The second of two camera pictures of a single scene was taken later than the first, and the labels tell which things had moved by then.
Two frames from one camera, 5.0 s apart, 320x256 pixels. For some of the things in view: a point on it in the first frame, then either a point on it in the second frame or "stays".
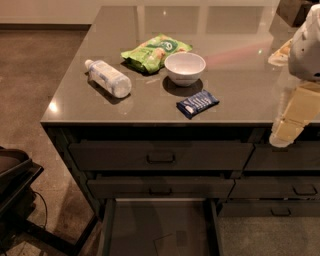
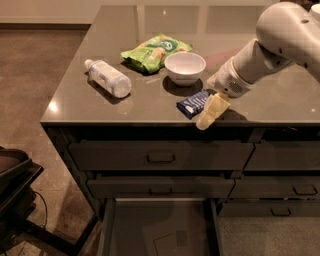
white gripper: x=306 y=55 → x=229 y=81
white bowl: x=184 y=68 stays
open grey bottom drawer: x=160 y=227 stays
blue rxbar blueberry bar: x=199 y=102 stays
